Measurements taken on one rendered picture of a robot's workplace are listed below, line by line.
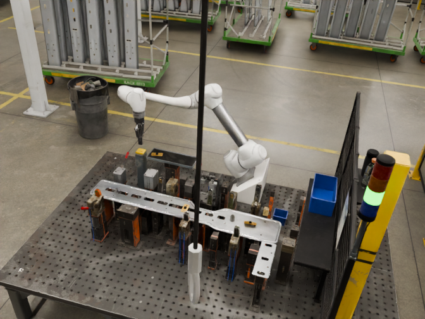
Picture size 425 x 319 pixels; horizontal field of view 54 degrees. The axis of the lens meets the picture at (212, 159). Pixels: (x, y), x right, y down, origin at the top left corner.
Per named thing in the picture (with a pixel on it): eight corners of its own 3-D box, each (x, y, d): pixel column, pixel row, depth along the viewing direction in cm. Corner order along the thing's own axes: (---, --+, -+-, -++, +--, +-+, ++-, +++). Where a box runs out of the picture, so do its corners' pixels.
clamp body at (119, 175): (114, 209, 328) (109, 173, 308) (120, 201, 337) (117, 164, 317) (124, 212, 326) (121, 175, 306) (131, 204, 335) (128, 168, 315)
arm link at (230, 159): (239, 169, 363) (224, 150, 357) (254, 162, 351) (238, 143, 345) (231, 180, 352) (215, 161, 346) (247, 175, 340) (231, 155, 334)
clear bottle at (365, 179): (360, 188, 246) (369, 161, 235) (360, 182, 251) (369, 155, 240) (371, 191, 245) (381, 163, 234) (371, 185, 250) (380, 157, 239)
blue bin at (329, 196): (307, 211, 288) (311, 197, 280) (311, 186, 312) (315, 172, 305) (331, 217, 284) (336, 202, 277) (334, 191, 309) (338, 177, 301)
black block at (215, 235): (205, 270, 282) (207, 239, 266) (209, 259, 291) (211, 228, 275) (215, 273, 281) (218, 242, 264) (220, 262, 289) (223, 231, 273)
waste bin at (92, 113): (66, 138, 542) (57, 87, 501) (86, 120, 585) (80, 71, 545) (101, 145, 533) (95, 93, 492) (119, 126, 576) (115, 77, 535)
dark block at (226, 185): (217, 230, 315) (221, 186, 292) (220, 223, 321) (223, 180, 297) (223, 231, 314) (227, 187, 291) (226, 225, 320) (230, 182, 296)
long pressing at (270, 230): (85, 196, 295) (85, 195, 294) (102, 179, 313) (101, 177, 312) (276, 245, 265) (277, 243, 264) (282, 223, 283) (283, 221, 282)
